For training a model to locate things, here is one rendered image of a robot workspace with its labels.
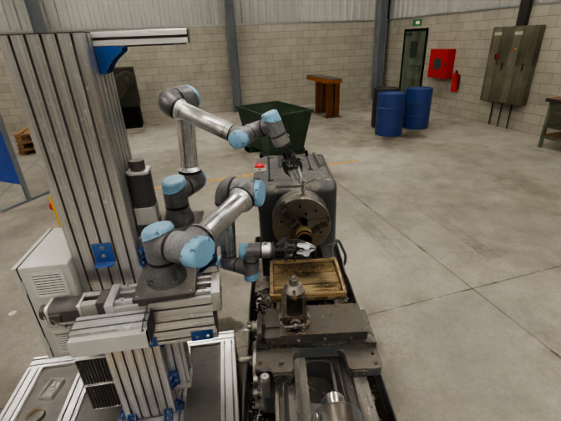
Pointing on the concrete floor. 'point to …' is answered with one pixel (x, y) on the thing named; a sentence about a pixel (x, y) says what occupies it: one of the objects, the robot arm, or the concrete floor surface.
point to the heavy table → (325, 87)
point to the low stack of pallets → (24, 141)
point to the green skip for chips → (297, 128)
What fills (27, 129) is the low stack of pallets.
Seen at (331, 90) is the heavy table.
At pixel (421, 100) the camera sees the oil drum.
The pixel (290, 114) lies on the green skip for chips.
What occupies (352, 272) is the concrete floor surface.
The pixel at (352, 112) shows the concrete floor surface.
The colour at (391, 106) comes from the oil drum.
